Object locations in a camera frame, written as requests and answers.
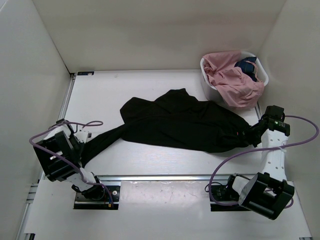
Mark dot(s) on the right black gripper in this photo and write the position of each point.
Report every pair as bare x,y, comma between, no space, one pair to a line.
254,141

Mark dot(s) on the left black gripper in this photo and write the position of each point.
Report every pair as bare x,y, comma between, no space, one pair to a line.
82,141

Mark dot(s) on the black trousers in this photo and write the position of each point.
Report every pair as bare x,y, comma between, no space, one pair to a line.
177,120

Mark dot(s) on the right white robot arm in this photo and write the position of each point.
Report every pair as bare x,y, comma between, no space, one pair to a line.
268,192

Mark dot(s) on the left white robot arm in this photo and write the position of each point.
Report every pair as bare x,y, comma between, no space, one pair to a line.
59,151

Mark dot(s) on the pink trousers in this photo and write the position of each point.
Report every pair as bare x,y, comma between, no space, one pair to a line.
237,89

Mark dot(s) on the dark label sticker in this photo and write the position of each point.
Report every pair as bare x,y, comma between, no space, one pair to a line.
85,73

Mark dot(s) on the white laundry basket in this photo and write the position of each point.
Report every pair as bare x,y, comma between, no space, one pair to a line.
210,91

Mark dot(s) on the navy blue garment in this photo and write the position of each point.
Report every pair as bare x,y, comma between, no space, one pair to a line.
248,66

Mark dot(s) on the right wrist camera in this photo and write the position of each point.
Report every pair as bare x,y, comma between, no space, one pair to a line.
273,114

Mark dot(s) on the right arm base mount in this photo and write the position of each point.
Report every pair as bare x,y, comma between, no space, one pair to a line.
222,194

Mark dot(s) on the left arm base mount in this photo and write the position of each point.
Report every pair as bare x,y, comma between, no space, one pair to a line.
97,198

